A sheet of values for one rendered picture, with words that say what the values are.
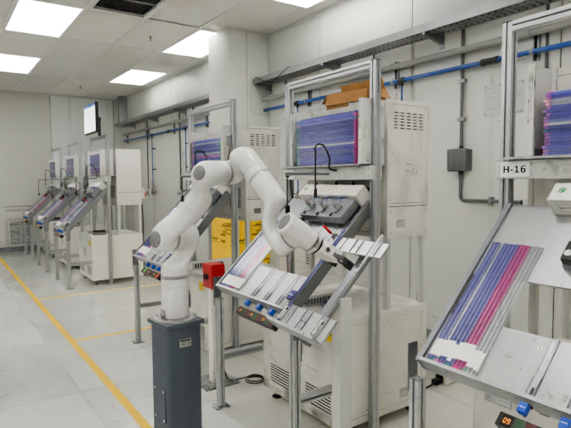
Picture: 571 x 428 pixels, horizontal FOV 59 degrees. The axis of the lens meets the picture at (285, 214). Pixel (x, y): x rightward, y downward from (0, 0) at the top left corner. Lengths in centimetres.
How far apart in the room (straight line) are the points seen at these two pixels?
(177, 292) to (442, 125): 261
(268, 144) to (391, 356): 190
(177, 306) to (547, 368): 143
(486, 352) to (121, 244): 571
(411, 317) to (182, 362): 128
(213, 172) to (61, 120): 904
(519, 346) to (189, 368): 136
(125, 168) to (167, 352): 478
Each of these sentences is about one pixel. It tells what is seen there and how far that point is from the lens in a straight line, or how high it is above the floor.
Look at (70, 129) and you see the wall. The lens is 1095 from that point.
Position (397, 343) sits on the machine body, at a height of 43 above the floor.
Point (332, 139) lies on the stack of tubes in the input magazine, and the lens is 271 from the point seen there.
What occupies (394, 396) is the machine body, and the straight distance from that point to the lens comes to 296.
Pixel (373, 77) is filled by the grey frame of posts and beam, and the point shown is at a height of 181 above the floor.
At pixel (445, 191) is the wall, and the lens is 410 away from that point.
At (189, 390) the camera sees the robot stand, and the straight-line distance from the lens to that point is 239.
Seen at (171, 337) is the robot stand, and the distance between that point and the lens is 226.
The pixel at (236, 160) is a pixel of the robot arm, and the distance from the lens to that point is 194.
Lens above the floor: 131
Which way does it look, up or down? 4 degrees down
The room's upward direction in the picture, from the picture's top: straight up
